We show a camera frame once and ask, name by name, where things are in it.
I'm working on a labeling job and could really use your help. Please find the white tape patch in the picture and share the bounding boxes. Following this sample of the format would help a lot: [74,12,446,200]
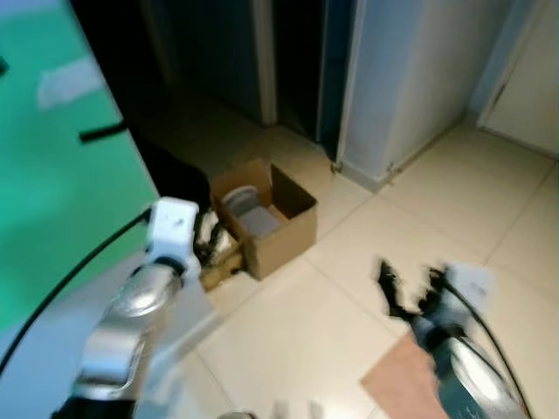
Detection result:
[37,56,107,111]

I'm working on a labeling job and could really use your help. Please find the dark blue door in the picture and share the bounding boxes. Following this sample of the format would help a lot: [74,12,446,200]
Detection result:
[316,0,352,165]

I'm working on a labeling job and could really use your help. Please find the black wall hook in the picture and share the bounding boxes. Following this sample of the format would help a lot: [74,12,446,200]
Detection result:
[79,121,129,143]

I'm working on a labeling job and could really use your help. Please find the pink floor mat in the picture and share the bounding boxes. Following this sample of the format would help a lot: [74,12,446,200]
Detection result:
[360,330,455,419]

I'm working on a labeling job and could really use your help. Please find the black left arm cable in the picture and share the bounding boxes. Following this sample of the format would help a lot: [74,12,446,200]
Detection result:
[0,209,151,376]

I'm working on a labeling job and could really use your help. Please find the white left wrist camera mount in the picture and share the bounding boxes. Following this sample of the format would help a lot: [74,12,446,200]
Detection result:
[145,198,201,273]

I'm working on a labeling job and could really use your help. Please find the white door frame post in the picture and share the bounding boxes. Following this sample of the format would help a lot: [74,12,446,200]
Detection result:
[252,0,280,126]

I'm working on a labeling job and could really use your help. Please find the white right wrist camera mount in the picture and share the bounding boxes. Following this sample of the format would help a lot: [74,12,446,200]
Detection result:
[441,264,495,315]

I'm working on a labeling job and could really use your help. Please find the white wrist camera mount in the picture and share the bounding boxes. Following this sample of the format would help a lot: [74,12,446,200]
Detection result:
[145,198,201,273]
[441,264,495,315]

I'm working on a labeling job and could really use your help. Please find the white door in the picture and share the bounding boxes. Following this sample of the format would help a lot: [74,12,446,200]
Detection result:
[479,0,559,160]

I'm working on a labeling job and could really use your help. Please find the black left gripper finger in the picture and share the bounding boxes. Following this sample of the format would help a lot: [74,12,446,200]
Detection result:
[140,144,189,209]
[185,175,213,230]

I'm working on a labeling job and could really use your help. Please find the grey white container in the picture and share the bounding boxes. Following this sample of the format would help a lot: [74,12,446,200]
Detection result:
[219,184,286,239]

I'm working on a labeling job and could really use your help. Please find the open brown cardboard box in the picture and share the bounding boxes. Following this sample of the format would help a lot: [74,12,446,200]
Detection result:
[210,158,319,281]

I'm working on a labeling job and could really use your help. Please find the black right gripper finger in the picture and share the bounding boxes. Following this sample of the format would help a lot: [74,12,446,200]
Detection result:
[419,266,449,313]
[376,258,404,319]

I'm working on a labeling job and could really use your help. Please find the crumpled clear plastic bag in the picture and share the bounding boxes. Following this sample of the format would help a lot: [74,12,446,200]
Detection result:
[197,212,252,292]

